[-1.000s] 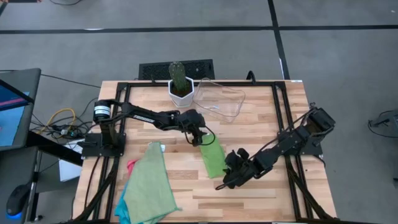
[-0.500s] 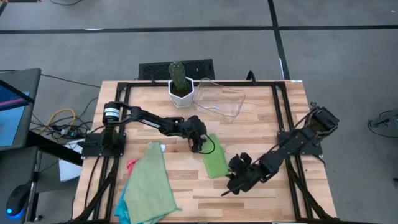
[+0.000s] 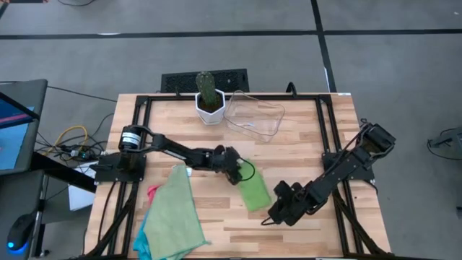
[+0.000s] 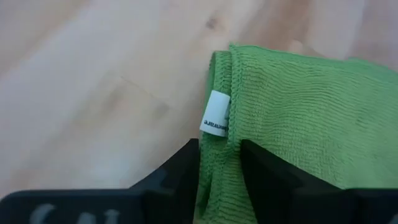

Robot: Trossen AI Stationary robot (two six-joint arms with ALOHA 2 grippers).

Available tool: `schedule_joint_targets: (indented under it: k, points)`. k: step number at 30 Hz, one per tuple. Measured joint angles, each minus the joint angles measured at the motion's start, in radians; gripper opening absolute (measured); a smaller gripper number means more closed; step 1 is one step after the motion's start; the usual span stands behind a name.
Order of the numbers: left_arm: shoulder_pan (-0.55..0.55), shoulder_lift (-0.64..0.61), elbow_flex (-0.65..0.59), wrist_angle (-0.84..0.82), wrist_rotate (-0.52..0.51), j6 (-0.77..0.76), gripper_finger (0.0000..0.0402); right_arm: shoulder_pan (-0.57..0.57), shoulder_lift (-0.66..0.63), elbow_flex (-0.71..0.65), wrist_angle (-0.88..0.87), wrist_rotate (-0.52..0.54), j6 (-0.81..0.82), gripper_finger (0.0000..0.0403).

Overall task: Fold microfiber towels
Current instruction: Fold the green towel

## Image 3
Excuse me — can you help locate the white paper sheet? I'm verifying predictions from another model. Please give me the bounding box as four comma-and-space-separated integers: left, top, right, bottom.
67, 161, 98, 212

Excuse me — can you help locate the green cactus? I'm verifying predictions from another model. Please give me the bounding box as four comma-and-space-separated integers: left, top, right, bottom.
195, 70, 219, 109

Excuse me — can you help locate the thin black floor cable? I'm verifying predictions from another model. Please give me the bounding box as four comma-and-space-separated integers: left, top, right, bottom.
45, 84, 118, 103

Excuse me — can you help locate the black keyboard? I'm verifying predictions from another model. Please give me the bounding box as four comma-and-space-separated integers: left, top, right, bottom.
160, 68, 250, 94

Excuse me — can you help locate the computer monitor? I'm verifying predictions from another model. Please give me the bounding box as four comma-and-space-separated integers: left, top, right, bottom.
0, 78, 49, 177

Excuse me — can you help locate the pale green microfiber towel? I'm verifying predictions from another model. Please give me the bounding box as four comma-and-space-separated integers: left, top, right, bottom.
143, 164, 211, 260

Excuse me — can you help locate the dark grey desk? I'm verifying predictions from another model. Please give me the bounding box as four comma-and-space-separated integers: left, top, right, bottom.
0, 150, 97, 260

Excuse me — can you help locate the bright green microfiber towel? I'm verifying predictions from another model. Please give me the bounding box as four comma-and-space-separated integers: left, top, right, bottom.
235, 160, 273, 213

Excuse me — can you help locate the black cable bundle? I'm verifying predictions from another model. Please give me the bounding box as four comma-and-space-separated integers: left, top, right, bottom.
34, 112, 116, 163

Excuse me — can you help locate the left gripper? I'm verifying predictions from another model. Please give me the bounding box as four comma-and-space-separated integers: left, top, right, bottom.
214, 147, 245, 186

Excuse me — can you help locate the yellow cable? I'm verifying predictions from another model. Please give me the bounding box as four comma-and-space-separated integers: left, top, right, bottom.
43, 124, 89, 157

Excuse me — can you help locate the pink microfiber towel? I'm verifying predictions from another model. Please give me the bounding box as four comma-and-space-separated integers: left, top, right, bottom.
147, 184, 162, 207

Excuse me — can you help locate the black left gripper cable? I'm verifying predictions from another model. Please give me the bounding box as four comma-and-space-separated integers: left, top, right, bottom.
237, 157, 256, 182

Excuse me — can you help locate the black computer mouse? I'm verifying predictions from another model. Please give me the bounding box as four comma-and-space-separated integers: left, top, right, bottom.
6, 212, 38, 254

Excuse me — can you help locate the white hexagonal plant pot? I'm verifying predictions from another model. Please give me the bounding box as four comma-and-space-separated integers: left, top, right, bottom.
194, 88, 227, 126

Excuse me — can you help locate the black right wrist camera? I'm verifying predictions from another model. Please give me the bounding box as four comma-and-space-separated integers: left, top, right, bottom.
274, 180, 292, 198

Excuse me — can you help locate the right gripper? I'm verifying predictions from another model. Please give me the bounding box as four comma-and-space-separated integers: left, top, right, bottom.
267, 183, 309, 228

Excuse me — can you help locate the clear plastic bin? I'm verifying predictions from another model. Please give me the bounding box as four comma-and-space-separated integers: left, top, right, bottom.
222, 90, 287, 144

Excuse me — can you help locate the teal blue microfiber towel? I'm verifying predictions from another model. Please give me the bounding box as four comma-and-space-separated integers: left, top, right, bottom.
132, 212, 152, 260

